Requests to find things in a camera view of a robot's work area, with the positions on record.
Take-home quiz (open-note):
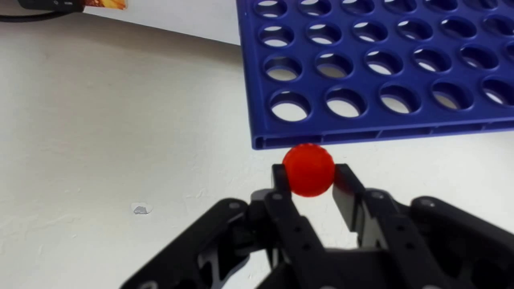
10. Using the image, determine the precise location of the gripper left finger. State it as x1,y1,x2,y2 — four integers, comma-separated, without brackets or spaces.
120,164,326,289

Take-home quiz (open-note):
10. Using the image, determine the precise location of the orange round game disc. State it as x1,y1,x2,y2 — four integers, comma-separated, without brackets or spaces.
282,144,336,198

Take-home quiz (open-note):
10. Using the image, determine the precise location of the orange printed box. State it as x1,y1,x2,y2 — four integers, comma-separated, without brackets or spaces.
84,0,128,10

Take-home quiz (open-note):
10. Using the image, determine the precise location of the blue game grid with holes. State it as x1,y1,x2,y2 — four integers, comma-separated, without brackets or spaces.
235,0,514,151

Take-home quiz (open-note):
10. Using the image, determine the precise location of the black cable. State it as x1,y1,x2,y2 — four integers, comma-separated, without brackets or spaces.
0,10,73,23

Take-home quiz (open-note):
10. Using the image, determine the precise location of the black device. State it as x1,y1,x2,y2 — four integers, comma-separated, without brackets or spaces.
18,0,86,12

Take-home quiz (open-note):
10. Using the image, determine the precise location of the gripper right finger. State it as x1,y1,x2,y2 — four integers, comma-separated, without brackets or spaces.
332,164,514,289

